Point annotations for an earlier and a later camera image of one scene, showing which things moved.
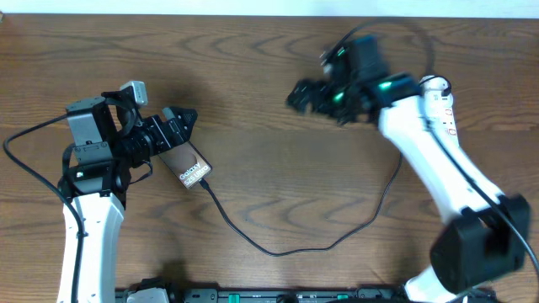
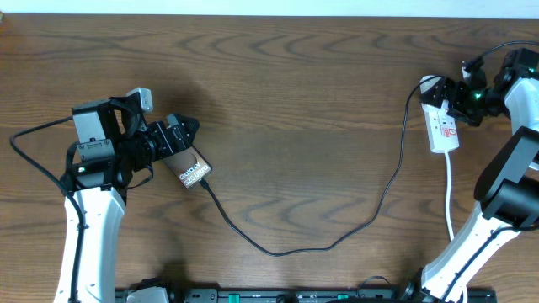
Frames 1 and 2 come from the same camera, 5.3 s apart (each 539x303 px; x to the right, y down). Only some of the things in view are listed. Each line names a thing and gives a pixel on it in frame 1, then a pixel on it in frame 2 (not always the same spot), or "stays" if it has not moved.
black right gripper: x=322 y=87 -> x=459 y=87
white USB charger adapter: x=434 y=84 stays
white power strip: x=440 y=115 stays
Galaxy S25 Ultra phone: x=188 y=163 stays
